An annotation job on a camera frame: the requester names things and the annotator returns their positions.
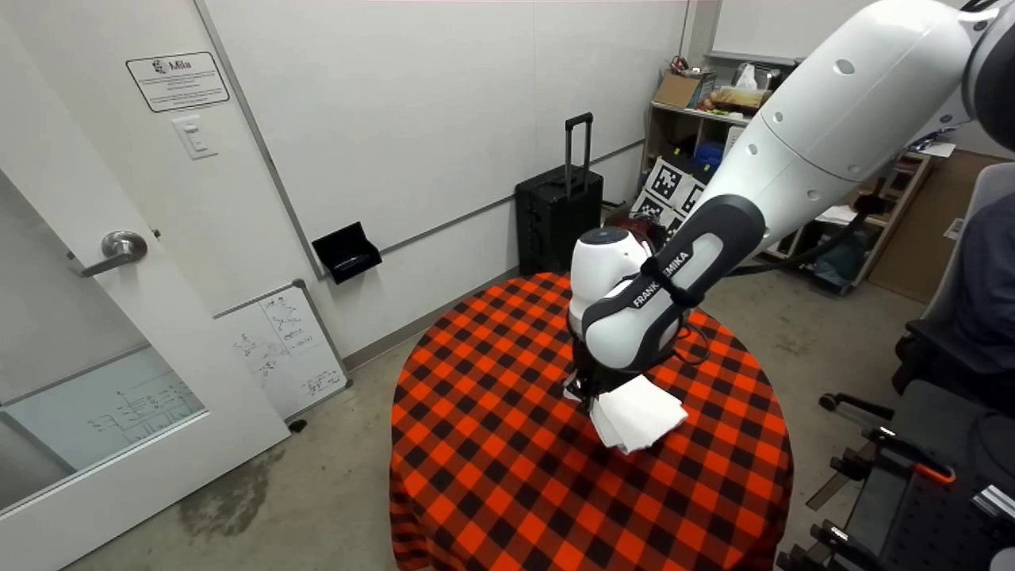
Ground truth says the orange black plaid tablecloth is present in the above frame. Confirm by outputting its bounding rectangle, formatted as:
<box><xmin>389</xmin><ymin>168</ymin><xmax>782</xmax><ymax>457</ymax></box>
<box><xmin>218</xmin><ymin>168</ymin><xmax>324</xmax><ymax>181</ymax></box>
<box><xmin>386</xmin><ymin>270</ymin><xmax>795</xmax><ymax>571</ymax></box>

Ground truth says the white towel with blue stripes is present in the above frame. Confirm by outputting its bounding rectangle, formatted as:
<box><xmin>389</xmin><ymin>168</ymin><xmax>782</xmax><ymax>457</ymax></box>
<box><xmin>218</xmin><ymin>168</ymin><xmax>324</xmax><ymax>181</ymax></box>
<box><xmin>585</xmin><ymin>373</ymin><xmax>692</xmax><ymax>457</ymax></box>

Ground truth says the dark blue garment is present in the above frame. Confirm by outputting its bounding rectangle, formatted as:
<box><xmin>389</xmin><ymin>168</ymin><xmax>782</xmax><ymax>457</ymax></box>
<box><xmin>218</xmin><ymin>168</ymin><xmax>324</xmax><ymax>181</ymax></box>
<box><xmin>894</xmin><ymin>193</ymin><xmax>1015</xmax><ymax>413</ymax></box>

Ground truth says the black wheeled suitcase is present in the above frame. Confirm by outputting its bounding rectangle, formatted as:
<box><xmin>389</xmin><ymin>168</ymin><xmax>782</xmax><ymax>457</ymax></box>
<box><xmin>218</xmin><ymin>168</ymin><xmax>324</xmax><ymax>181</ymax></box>
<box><xmin>510</xmin><ymin>112</ymin><xmax>608</xmax><ymax>281</ymax></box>

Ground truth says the white door with glass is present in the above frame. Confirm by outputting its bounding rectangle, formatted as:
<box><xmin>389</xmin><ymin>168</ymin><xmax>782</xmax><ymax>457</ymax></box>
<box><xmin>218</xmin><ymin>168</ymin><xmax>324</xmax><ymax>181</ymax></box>
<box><xmin>0</xmin><ymin>12</ymin><xmax>295</xmax><ymax>571</ymax></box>

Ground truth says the grey office chair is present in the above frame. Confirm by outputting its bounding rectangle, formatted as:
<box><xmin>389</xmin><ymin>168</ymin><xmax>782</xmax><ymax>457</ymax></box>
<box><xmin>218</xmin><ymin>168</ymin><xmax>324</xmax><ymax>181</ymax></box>
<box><xmin>891</xmin><ymin>157</ymin><xmax>1015</xmax><ymax>419</ymax></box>

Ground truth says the small cardboard box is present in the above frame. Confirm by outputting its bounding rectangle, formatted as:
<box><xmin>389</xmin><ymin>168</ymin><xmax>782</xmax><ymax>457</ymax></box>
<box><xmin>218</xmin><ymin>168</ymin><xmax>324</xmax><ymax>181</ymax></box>
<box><xmin>653</xmin><ymin>69</ymin><xmax>707</xmax><ymax>112</ymax></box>

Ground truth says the black perforated mounting board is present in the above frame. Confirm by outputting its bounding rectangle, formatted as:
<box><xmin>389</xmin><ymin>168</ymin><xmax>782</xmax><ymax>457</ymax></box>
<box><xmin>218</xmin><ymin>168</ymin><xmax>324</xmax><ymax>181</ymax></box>
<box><xmin>841</xmin><ymin>379</ymin><xmax>1015</xmax><ymax>571</ymax></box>

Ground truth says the AprilTag marker board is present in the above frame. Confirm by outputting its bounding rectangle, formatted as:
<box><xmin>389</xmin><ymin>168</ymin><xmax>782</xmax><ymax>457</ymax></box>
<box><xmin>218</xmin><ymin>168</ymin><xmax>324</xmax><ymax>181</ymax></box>
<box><xmin>630</xmin><ymin>151</ymin><xmax>711</xmax><ymax>233</ymax></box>

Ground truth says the white light switch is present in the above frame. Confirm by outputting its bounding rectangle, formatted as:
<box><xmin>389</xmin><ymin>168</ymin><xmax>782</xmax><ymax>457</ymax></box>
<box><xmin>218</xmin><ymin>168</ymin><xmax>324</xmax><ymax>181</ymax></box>
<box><xmin>172</xmin><ymin>113</ymin><xmax>222</xmax><ymax>166</ymax></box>

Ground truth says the blue storage box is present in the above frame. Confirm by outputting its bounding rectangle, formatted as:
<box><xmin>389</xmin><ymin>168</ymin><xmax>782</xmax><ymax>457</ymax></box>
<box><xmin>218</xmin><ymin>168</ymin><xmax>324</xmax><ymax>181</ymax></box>
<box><xmin>692</xmin><ymin>140</ymin><xmax>731</xmax><ymax>181</ymax></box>

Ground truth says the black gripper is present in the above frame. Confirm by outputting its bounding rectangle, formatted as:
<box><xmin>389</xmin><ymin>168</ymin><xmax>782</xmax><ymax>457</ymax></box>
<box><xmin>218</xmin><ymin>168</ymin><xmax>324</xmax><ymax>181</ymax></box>
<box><xmin>562</xmin><ymin>363</ymin><xmax>608</xmax><ymax>407</ymax></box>

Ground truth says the silver door handle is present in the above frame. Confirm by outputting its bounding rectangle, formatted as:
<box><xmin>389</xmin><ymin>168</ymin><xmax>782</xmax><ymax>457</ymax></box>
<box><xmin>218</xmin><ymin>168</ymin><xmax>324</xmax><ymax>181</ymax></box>
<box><xmin>76</xmin><ymin>230</ymin><xmax>152</xmax><ymax>281</ymax></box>

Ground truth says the small leaning whiteboard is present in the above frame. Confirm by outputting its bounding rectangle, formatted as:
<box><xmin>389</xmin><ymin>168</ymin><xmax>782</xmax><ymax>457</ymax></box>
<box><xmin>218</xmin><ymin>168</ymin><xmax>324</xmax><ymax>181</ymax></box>
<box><xmin>213</xmin><ymin>277</ymin><xmax>353</xmax><ymax>425</ymax></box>

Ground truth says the white plastic bottle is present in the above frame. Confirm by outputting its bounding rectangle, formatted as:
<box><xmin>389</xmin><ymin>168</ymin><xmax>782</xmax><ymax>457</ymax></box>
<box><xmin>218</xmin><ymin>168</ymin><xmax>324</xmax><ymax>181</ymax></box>
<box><xmin>731</xmin><ymin>60</ymin><xmax>766</xmax><ymax>97</ymax></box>

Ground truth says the wooden shelf unit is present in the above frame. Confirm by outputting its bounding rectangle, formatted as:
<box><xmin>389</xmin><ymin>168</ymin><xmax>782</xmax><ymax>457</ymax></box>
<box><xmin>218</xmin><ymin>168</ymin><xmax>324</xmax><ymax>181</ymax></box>
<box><xmin>641</xmin><ymin>48</ymin><xmax>959</xmax><ymax>291</ymax></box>

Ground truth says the black wall tray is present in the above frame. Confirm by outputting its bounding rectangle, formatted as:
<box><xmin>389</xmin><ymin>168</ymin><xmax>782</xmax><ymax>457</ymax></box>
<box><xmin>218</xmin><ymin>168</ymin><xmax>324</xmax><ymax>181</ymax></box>
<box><xmin>308</xmin><ymin>216</ymin><xmax>386</xmax><ymax>288</ymax></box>

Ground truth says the brown cardboard panel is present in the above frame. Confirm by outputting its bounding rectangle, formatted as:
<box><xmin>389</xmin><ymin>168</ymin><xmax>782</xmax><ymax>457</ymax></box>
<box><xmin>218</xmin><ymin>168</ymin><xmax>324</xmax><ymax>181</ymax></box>
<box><xmin>872</xmin><ymin>146</ymin><xmax>1009</xmax><ymax>308</ymax></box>

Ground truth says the large wall whiteboard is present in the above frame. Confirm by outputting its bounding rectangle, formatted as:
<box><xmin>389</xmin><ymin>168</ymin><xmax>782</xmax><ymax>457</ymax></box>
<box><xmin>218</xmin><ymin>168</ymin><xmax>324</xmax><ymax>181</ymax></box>
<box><xmin>190</xmin><ymin>0</ymin><xmax>692</xmax><ymax>279</ymax></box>

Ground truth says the white wall sign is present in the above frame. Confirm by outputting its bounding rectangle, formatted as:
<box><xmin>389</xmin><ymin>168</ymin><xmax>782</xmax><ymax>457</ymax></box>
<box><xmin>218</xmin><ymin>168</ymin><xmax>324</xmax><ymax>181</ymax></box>
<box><xmin>125</xmin><ymin>48</ymin><xmax>235</xmax><ymax>117</ymax></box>

